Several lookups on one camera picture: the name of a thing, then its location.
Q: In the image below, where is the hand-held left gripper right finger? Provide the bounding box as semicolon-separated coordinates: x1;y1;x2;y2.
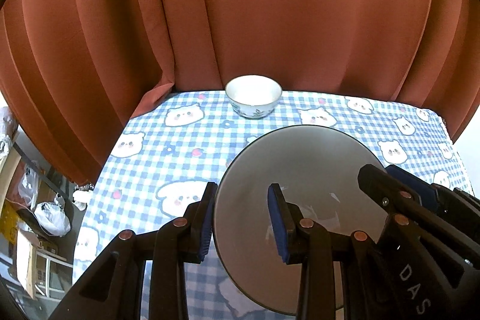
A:
267;184;398;320

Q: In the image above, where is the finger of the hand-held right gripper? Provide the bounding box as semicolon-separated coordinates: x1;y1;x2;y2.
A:
358;164;480;320
386;164;480;268

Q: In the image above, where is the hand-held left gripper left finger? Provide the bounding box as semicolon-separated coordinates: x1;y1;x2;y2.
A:
49;182;218;320

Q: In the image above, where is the large white cloud print bowl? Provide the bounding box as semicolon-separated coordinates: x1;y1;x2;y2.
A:
214;125;387;316

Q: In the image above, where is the blue checked bear print tablecloth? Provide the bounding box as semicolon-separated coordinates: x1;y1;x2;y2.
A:
73;89;466;320

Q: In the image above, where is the white leaf print bowl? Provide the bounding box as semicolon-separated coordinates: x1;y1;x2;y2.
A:
225;75;283;119

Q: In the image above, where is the white plastic bag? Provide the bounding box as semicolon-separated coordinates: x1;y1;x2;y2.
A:
34;194;72;238

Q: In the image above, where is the clear plastic bag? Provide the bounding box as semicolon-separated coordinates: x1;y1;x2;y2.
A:
17;163;43;209

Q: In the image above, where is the yellow box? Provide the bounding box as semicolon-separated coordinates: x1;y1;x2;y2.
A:
0;200;19;243

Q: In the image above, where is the rust orange curtain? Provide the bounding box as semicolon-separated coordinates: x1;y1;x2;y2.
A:
0;0;480;186

